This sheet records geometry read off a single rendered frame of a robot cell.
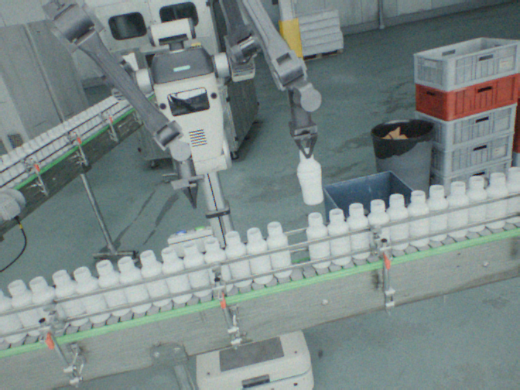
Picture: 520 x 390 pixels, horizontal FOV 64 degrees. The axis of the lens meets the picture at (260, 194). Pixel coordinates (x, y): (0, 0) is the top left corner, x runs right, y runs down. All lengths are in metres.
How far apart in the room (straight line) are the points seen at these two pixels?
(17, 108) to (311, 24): 6.51
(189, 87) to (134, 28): 3.34
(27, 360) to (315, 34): 9.73
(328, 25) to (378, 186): 8.84
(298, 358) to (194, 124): 1.12
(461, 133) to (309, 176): 2.33
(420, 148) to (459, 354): 1.45
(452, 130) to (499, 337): 1.53
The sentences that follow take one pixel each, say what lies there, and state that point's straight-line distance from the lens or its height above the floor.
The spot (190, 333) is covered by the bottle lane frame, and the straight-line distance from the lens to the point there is 1.28.
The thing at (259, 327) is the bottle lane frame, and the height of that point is 0.87.
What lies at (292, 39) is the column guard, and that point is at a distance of 8.65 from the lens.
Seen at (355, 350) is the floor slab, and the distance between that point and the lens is 2.37.
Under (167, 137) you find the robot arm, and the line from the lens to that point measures 1.30.
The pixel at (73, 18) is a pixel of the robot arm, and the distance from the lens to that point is 1.19.
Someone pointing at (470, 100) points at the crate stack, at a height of 0.78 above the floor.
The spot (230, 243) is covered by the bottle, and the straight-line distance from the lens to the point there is 1.15.
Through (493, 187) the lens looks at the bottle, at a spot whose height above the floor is 1.13.
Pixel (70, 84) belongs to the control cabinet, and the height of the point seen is 0.84.
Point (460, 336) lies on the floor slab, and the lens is 2.47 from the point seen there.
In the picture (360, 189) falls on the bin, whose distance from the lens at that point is 1.88.
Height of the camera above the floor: 1.75
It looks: 26 degrees down
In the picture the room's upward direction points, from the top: 11 degrees counter-clockwise
